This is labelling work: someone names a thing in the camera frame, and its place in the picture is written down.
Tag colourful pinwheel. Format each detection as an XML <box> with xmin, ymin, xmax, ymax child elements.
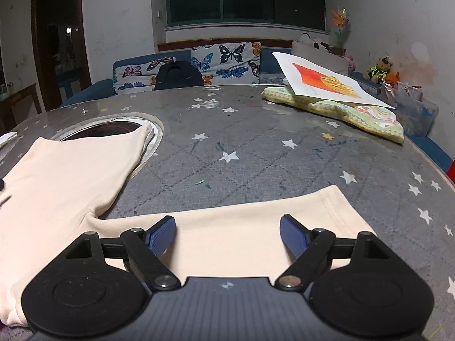
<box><xmin>331</xmin><ymin>6</ymin><xmax>351</xmax><ymax>48</ymax></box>

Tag butterfly print cushion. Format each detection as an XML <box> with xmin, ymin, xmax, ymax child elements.
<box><xmin>191</xmin><ymin>42</ymin><xmax>262</xmax><ymax>86</ymax></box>
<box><xmin>113</xmin><ymin>56</ymin><xmax>193</xmax><ymax>96</ymax></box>

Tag paper with orange drawing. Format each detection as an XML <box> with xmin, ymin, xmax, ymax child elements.
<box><xmin>272</xmin><ymin>51</ymin><xmax>397</xmax><ymax>109</ymax></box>

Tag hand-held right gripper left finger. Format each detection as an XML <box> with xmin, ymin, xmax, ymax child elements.
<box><xmin>64</xmin><ymin>215</ymin><xmax>181</xmax><ymax>290</ymax></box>

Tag dark wooden door frame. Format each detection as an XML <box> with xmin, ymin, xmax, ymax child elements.
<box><xmin>30</xmin><ymin>0</ymin><xmax>92</xmax><ymax>112</ymax></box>

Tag cream pants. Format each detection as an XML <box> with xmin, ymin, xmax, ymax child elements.
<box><xmin>0</xmin><ymin>124</ymin><xmax>377</xmax><ymax>327</ymax></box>

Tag black backpack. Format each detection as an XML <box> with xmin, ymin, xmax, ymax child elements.
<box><xmin>154</xmin><ymin>61</ymin><xmax>203</xmax><ymax>91</ymax></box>

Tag black round induction cooktop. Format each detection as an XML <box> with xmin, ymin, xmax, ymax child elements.
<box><xmin>50</xmin><ymin>112</ymin><xmax>165</xmax><ymax>182</ymax></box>

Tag clear plastic storage box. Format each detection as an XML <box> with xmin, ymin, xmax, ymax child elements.
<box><xmin>380</xmin><ymin>80</ymin><xmax>439</xmax><ymax>137</ymax></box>

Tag grey pillow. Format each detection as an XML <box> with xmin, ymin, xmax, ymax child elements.
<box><xmin>291</xmin><ymin>41</ymin><xmax>351</xmax><ymax>76</ymax></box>

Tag teddy bear toy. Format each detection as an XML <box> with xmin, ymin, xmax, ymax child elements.
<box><xmin>368</xmin><ymin>55</ymin><xmax>393</xmax><ymax>82</ymax></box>

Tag green patterned cloth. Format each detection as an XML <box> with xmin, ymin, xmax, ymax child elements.
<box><xmin>262</xmin><ymin>86</ymin><xmax>406</xmax><ymax>145</ymax></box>

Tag wooden cabinet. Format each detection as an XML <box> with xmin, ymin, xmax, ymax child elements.
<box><xmin>0</xmin><ymin>83</ymin><xmax>39</xmax><ymax>132</ymax></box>

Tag panda plush toy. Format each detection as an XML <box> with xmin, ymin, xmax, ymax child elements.
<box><xmin>299</xmin><ymin>33</ymin><xmax>345</xmax><ymax>55</ymax></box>

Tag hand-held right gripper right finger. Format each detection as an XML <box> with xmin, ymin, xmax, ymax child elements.
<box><xmin>275</xmin><ymin>215</ymin><xmax>392</xmax><ymax>290</ymax></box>

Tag grey star-print tablecloth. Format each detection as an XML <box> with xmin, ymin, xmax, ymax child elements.
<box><xmin>0</xmin><ymin>84</ymin><xmax>455</xmax><ymax>341</ymax></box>

